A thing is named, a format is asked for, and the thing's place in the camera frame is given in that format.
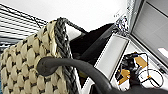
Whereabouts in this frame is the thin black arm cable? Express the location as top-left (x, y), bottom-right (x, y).
top-left (134, 52), bottom-right (165, 90)

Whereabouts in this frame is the black flat pack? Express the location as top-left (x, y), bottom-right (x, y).
top-left (69, 22), bottom-right (116, 65)

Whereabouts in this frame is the white flat box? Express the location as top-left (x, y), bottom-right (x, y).
top-left (81, 32), bottom-right (131, 94)

